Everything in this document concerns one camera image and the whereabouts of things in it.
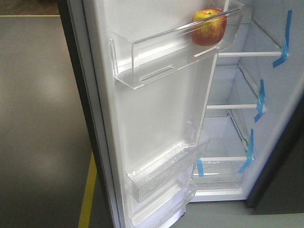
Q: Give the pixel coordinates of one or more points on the upper glass fridge shelf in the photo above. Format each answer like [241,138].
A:
[251,41]

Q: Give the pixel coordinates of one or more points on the middle glass fridge shelf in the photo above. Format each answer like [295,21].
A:
[233,89]

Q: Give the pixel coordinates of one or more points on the fridge door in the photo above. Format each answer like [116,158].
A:
[129,128]

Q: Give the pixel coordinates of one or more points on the middle clear door bin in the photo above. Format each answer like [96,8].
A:
[148,179]

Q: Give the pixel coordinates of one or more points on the clear door bin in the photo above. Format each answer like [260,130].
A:
[141,62]
[148,179]
[162,205]

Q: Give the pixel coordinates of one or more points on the lower clear door bin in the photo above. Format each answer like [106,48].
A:
[162,205]

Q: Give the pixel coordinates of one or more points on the blue tape strip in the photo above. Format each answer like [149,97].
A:
[260,102]
[249,153]
[285,48]

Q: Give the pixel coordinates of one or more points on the upper clear door bin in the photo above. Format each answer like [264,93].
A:
[141,62]

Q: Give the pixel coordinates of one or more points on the upper blue tape strip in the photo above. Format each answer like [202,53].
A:
[285,48]

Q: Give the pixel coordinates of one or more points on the middle blue tape strip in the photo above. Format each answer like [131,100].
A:
[260,102]

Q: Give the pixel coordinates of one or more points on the dark grey fridge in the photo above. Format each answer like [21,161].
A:
[281,124]

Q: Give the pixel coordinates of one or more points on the red yellow apple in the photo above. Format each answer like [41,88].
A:
[209,32]

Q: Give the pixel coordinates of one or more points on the clear crisper drawer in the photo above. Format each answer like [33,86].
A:
[219,175]

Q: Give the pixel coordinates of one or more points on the lower blue tape strip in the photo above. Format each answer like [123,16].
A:
[249,153]

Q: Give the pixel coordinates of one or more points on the lower glass fridge shelf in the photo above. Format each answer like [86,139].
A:
[227,140]

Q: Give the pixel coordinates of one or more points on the glass fridge shelf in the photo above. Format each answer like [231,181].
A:
[227,140]
[251,41]
[233,89]

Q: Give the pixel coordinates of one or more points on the left drawer blue tape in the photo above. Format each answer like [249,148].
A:
[200,168]

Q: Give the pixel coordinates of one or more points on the yellow floor tape line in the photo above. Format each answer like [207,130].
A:
[47,175]

